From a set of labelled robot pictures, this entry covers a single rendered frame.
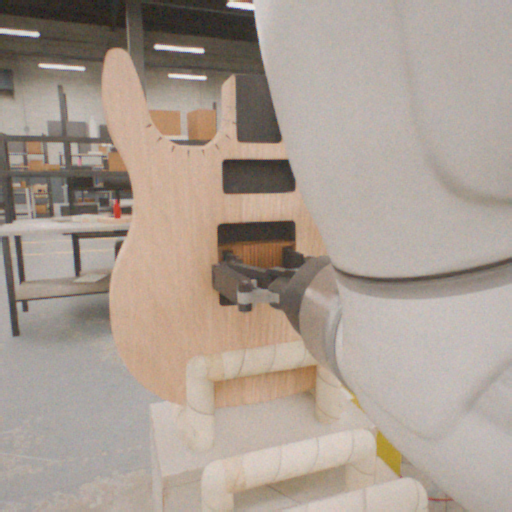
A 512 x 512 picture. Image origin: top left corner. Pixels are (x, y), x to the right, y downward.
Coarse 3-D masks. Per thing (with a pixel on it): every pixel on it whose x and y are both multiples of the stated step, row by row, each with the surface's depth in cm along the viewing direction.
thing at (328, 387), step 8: (320, 368) 54; (320, 376) 54; (328, 376) 53; (320, 384) 54; (328, 384) 54; (336, 384) 54; (320, 392) 54; (328, 392) 54; (336, 392) 54; (320, 400) 54; (328, 400) 54; (336, 400) 54; (320, 408) 55; (328, 408) 54; (336, 408) 54; (320, 416) 55; (328, 416) 54; (336, 416) 55
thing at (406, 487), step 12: (396, 480) 41; (408, 480) 41; (360, 492) 39; (372, 492) 39; (384, 492) 39; (396, 492) 40; (408, 492) 40; (420, 492) 40; (312, 504) 38; (324, 504) 38; (336, 504) 38; (348, 504) 38; (360, 504) 38; (372, 504) 38; (384, 504) 39; (396, 504) 39; (408, 504) 39; (420, 504) 39
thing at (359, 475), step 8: (368, 456) 47; (352, 464) 48; (360, 464) 47; (368, 464) 47; (352, 472) 48; (360, 472) 48; (368, 472) 48; (352, 480) 48; (360, 480) 48; (368, 480) 48; (352, 488) 48; (360, 488) 48
